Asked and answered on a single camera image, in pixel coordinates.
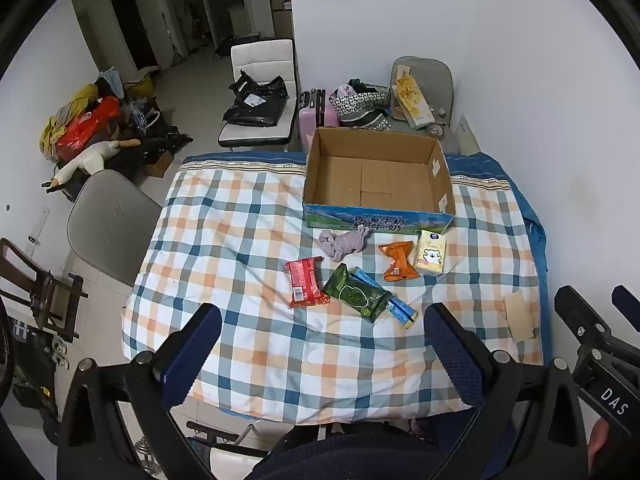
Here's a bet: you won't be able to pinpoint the grey mesh chair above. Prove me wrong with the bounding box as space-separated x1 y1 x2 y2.
390 56 455 136

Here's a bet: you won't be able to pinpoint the black white patterned bag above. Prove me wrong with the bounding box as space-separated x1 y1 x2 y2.
327 80 393 132

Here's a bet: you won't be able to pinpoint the open cardboard box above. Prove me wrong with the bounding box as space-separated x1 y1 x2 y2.
301 127 457 236

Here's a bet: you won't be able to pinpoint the person's right hand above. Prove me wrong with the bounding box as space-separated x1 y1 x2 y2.
587 420 612 467

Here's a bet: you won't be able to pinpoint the pink suitcase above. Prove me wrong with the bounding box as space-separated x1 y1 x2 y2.
298 88 341 153

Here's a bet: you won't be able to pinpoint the red snack packet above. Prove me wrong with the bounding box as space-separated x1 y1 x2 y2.
285 256 332 309

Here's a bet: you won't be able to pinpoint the white chair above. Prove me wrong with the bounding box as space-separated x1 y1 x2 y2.
217 38 296 151

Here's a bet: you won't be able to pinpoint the black plastic bag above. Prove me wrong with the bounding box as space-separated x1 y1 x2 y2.
222 70 289 127

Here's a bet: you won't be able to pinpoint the brown paper piece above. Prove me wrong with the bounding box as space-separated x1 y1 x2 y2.
504 292 537 341

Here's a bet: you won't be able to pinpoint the small brown cardboard box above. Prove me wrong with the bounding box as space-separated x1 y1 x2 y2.
146 152 174 178

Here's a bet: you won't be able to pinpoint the dark wooden chair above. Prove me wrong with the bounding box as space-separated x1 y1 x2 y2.
0 237 89 341

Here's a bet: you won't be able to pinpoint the yellow bear tissue pack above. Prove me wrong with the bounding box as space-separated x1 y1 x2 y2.
414 230 447 276

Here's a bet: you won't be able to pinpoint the orange snack packet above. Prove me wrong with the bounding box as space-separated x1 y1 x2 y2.
377 241 418 282

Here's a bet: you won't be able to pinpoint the plaid blanket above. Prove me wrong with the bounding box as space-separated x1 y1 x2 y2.
121 155 546 426

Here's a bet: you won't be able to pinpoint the green wet wipes packet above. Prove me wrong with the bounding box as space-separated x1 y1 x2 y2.
322 263 393 323

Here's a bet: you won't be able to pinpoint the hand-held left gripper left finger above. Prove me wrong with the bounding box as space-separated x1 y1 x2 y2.
57 304 223 480

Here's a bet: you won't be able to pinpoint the white goose plush toy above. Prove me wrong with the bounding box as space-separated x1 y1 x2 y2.
52 139 141 186

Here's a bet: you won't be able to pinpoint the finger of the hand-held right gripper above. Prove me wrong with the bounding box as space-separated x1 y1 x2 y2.
554 285 613 357
612 285 640 333

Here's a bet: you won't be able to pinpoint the blue striped packet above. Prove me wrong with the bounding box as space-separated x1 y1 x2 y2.
352 267 420 330

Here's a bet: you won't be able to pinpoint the yellow snack bag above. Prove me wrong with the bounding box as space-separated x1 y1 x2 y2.
391 72 435 128

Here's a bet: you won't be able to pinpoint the person's dark clothing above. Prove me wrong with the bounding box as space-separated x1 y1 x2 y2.
247 432 438 480

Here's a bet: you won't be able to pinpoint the grey padded chair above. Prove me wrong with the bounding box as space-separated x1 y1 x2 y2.
67 170 163 288

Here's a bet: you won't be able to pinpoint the pale purple rolled socks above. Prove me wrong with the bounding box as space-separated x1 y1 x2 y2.
318 225 371 262

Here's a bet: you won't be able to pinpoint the red plastic bag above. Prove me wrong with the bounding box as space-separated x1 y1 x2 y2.
55 97 122 158

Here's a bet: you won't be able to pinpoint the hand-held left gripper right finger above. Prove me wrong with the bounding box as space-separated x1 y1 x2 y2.
424 302 592 480

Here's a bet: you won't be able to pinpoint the blue bed sheet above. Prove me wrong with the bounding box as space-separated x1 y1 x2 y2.
445 152 551 273

